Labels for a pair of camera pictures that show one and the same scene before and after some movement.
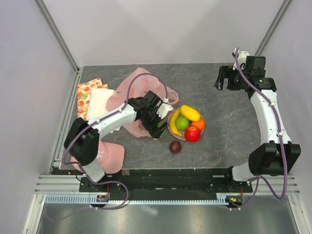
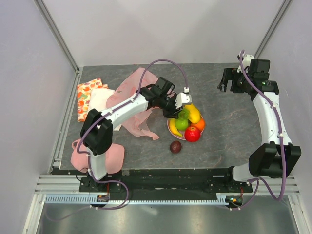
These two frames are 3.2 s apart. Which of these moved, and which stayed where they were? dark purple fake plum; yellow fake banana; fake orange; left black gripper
Moved: left black gripper
Stayed: fake orange; dark purple fake plum; yellow fake banana
